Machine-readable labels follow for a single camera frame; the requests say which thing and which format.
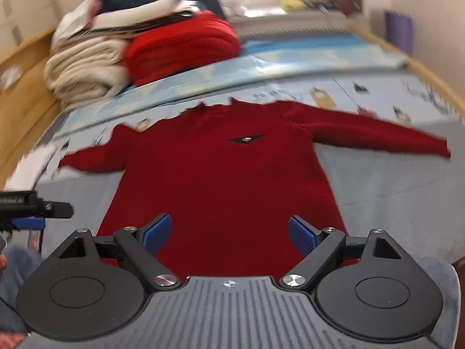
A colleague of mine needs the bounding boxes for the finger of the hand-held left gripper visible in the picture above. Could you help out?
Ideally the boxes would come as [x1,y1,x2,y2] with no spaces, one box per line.
[11,217,46,232]
[38,201,75,220]

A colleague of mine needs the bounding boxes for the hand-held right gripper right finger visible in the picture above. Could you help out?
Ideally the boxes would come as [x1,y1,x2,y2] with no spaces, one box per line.
[280,216,405,291]

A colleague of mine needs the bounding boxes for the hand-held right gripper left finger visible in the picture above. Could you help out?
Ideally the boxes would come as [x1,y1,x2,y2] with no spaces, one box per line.
[58,213,182,290]

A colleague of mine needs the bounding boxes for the red knit sweater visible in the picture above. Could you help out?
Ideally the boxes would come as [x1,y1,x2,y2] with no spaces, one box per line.
[60,98,452,280]

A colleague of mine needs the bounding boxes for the folded beige clothes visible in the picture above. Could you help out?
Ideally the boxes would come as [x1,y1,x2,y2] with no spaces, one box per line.
[44,38,128,112]

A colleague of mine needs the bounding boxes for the folded red knit clothes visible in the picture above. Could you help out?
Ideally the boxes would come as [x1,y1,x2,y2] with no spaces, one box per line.
[123,10,243,88]

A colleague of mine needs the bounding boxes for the folded white clothes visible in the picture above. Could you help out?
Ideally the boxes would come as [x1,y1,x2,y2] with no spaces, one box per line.
[54,0,201,42]

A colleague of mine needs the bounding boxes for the person's blue jeans leg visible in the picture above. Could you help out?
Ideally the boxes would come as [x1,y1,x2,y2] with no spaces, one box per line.
[0,243,45,335]

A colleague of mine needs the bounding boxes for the light blue patterned blanket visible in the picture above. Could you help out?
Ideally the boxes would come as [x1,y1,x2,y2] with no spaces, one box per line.
[54,32,412,133]

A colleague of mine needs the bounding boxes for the purple bag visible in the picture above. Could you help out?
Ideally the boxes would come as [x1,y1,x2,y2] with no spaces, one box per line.
[384,11,415,56]

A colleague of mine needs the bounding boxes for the white plush toy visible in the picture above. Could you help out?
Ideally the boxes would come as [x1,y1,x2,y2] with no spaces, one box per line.
[217,0,252,17]

